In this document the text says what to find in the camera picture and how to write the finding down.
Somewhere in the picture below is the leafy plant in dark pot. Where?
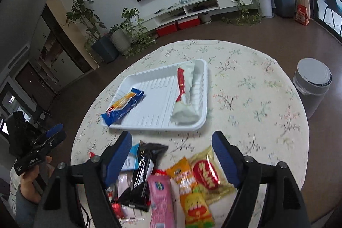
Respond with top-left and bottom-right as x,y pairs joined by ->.
65,0 -> 120,63

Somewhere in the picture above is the light blue snack packet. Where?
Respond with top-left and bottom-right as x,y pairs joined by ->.
121,144 -> 141,172

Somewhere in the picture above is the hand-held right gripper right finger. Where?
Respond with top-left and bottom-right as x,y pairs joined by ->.
212,130 -> 312,228

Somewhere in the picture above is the red storage box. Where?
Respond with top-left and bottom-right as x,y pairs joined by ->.
156,23 -> 178,37
177,17 -> 201,30

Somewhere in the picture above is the pale pink snack packet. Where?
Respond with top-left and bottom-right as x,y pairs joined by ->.
117,172 -> 134,198

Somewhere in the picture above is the grey white-lidded trash can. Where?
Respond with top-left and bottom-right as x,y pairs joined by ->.
292,58 -> 332,119

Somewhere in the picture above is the white plastic tray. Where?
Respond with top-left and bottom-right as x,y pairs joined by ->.
108,58 -> 208,132

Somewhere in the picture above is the white television cabinet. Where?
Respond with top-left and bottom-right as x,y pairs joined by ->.
139,0 -> 253,31

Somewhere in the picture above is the dark wooden shelf cabinet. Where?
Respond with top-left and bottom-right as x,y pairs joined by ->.
29,3 -> 94,95

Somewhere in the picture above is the yellow cartoon face snack packet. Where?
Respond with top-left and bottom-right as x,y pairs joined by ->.
180,183 -> 216,228

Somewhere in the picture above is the person's left hand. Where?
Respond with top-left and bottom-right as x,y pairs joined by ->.
20,155 -> 56,203

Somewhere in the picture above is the magenta snack packet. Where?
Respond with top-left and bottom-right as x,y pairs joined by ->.
147,175 -> 175,228

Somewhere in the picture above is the dark blue snack packet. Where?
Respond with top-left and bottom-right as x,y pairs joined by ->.
101,88 -> 145,127

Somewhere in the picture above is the black snack packet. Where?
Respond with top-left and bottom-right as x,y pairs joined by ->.
118,142 -> 169,212

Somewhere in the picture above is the trailing plant in grey pot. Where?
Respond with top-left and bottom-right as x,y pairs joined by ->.
108,7 -> 158,57

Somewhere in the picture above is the yellow-green red-label snack packet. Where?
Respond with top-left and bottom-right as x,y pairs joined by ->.
188,145 -> 237,203

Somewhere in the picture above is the person's left forearm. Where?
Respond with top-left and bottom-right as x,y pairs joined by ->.
7,188 -> 40,228

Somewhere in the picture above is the small red candy packet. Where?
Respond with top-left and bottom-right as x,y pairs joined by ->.
111,203 -> 126,219

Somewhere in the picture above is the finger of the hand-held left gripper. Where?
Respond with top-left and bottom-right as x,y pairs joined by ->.
31,123 -> 64,147
40,131 -> 67,156

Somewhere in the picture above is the orange paper bag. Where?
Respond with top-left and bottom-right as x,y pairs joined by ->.
295,4 -> 310,26

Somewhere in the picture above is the orange snack packet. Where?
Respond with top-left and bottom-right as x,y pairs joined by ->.
166,158 -> 199,195

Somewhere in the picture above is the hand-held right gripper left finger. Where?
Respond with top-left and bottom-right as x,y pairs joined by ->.
33,131 -> 133,228

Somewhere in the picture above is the white red-striped snack packet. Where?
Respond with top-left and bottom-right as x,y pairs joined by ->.
170,59 -> 202,124

